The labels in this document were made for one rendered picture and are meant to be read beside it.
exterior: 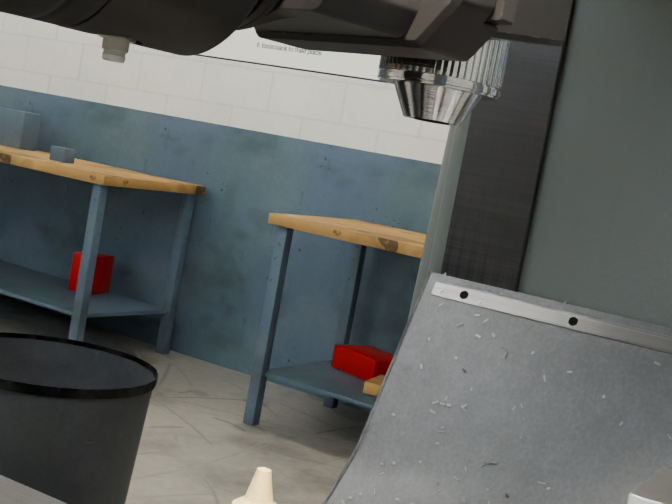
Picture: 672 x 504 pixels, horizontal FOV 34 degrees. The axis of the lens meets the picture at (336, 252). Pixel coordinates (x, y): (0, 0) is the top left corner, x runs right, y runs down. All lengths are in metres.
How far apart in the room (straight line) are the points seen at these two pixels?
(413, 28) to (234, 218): 5.26
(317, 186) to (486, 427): 4.61
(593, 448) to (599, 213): 0.16
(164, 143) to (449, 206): 5.12
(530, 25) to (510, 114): 0.40
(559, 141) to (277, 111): 4.76
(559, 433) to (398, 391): 0.12
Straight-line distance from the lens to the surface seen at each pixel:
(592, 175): 0.79
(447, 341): 0.80
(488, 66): 0.41
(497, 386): 0.77
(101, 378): 2.64
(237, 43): 5.72
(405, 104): 0.42
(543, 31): 0.42
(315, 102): 5.41
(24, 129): 6.17
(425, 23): 0.35
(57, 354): 2.67
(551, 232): 0.80
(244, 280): 5.57
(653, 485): 0.39
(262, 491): 0.44
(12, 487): 0.71
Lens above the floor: 1.17
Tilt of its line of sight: 5 degrees down
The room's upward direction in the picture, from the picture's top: 10 degrees clockwise
